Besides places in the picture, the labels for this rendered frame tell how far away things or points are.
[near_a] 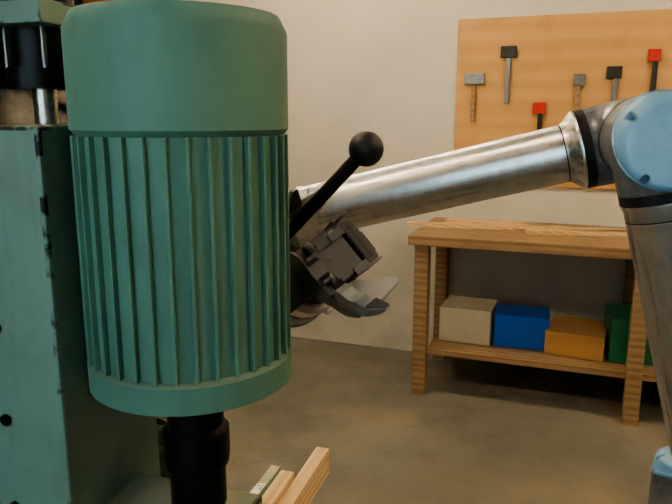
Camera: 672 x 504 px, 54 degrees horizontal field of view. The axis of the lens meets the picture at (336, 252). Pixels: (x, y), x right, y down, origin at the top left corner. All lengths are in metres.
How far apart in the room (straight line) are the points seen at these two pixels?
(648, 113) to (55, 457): 0.72
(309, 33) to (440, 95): 0.88
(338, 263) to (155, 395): 0.30
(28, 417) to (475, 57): 3.43
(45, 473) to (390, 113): 3.48
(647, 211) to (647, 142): 0.09
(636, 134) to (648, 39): 2.97
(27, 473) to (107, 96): 0.34
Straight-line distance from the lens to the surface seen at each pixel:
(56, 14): 0.62
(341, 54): 4.06
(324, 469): 1.02
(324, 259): 0.74
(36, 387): 0.62
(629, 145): 0.85
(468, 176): 0.99
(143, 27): 0.49
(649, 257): 0.90
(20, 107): 0.67
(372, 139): 0.64
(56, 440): 0.63
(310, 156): 4.12
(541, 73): 3.79
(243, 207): 0.51
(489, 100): 3.81
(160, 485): 0.71
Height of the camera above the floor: 1.43
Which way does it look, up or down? 12 degrees down
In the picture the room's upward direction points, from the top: straight up
